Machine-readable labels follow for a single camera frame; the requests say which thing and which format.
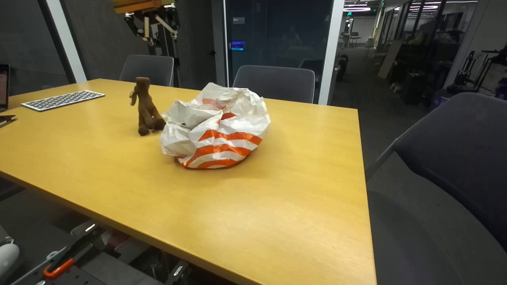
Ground brown plush moose toy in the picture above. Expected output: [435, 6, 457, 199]
[130, 75, 165, 135]

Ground large grey chair foreground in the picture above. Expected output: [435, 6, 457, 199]
[368, 93, 507, 285]

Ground orange white plastic bag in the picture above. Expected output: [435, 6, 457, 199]
[161, 82, 271, 169]

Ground grey office chair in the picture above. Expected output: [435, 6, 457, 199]
[233, 64, 316, 102]
[121, 53, 175, 85]

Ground orange handled clamp tool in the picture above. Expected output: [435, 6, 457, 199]
[43, 240, 94, 279]

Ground grey office chair left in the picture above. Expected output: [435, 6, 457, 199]
[233, 64, 316, 102]

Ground white keyboard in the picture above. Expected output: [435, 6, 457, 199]
[23, 89, 103, 112]

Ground grey office chair middle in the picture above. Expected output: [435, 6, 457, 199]
[121, 53, 175, 85]

